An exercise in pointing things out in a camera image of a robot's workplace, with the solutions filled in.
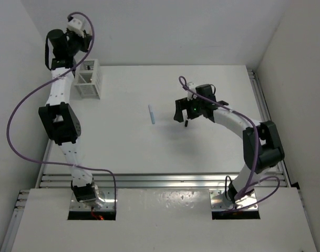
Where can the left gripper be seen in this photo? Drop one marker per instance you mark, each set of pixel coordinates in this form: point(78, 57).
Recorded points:
point(85, 41)

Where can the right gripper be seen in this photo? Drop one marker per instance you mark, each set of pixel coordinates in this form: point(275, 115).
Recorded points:
point(183, 104)

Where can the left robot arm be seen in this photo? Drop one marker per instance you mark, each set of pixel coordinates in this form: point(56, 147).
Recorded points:
point(58, 118)

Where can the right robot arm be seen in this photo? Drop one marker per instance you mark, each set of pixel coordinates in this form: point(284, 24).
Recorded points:
point(262, 147)

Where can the light blue makeup pen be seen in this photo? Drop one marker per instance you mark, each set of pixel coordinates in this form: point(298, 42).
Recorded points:
point(151, 114)

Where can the white slotted organizer box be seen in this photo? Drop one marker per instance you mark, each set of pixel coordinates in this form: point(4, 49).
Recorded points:
point(89, 90)

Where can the white front cover board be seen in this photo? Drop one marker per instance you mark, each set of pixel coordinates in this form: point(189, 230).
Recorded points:
point(160, 220)

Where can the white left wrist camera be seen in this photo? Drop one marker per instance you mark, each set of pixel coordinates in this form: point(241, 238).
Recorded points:
point(76, 25)

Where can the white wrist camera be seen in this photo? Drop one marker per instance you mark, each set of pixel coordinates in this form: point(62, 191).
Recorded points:
point(191, 91)
point(76, 25)

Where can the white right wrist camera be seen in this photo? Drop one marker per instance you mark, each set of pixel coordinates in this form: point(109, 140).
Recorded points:
point(191, 91)

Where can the aluminium frame rail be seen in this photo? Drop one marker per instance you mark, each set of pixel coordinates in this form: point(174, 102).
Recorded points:
point(48, 179)

